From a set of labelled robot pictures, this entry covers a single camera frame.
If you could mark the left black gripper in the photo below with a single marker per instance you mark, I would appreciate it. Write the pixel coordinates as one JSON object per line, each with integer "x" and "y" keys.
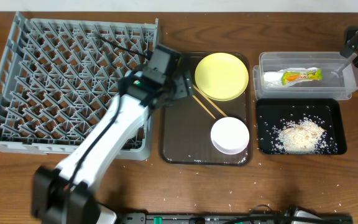
{"x": 183, "y": 88}

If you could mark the white plate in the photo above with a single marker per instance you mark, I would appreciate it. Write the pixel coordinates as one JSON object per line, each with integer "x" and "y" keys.
{"x": 230, "y": 135}

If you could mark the green snack wrapper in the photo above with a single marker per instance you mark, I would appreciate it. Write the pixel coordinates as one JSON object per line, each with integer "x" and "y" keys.
{"x": 291, "y": 76}

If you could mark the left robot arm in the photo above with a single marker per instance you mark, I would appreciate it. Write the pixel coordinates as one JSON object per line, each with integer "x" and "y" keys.
{"x": 66, "y": 193}

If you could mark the black waste tray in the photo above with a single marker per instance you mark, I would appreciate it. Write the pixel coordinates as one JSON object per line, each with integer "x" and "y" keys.
{"x": 272, "y": 110}

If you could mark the pile of rice waste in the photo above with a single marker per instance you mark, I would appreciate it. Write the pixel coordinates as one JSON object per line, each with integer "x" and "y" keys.
{"x": 308, "y": 135}

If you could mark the left wooden chopstick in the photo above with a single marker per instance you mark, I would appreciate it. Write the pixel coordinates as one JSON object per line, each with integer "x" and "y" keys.
{"x": 203, "y": 106}

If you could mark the clear plastic bin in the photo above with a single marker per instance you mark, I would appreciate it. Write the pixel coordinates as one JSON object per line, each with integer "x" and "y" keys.
{"x": 339, "y": 76}

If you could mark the yellow plate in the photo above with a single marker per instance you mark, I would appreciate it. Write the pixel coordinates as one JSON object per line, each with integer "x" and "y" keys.
{"x": 221, "y": 76}

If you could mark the dark brown serving tray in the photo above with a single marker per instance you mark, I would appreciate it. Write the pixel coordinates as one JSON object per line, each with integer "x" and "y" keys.
{"x": 186, "y": 126}

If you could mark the grey plastic dish rack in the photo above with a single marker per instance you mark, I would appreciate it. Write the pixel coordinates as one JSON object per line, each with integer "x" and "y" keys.
{"x": 58, "y": 77}

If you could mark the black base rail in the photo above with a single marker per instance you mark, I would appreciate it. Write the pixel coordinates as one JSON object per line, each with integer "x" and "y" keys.
{"x": 259, "y": 214}

